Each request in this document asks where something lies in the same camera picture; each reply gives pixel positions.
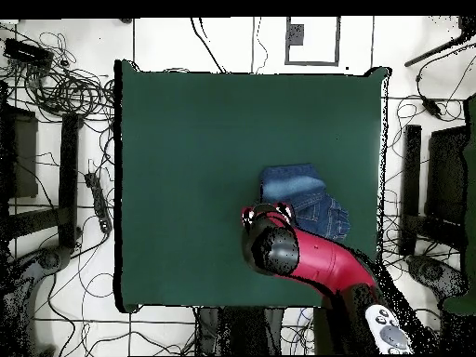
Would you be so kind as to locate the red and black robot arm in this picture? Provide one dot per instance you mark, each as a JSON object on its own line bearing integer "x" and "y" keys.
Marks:
{"x": 327, "y": 260}

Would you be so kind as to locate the black power adapter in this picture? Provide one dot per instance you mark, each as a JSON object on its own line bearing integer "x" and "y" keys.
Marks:
{"x": 431, "y": 107}

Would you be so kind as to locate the black wheeled stand base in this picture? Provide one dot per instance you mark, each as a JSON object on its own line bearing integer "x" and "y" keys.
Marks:
{"x": 50, "y": 260}
{"x": 431, "y": 273}

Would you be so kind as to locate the blue denim jeans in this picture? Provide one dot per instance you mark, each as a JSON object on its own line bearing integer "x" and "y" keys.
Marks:
{"x": 293, "y": 186}

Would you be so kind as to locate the black rod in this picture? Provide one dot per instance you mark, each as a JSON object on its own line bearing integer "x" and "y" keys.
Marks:
{"x": 427, "y": 55}

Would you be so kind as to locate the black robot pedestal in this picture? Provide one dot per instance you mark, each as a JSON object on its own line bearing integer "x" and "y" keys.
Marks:
{"x": 241, "y": 331}

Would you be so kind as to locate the black upright bar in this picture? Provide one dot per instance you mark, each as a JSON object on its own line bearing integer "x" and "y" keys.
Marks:
{"x": 68, "y": 178}
{"x": 411, "y": 186}

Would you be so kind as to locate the dark green table cloth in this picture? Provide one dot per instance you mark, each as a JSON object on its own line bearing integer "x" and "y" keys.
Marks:
{"x": 186, "y": 148}

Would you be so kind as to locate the green cloth sheet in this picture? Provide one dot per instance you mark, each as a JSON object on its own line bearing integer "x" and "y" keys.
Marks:
{"x": 471, "y": 186}

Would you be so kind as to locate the small grey square patch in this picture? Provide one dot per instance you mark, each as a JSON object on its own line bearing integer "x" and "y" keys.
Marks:
{"x": 296, "y": 35}

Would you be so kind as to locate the black power strip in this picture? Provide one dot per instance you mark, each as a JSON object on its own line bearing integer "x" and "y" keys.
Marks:
{"x": 99, "y": 202}

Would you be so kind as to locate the black flat panel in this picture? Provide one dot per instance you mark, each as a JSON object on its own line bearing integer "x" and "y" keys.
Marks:
{"x": 446, "y": 174}
{"x": 22, "y": 156}

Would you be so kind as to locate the black electronics box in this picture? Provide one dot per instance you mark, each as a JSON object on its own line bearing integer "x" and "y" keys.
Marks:
{"x": 28, "y": 54}

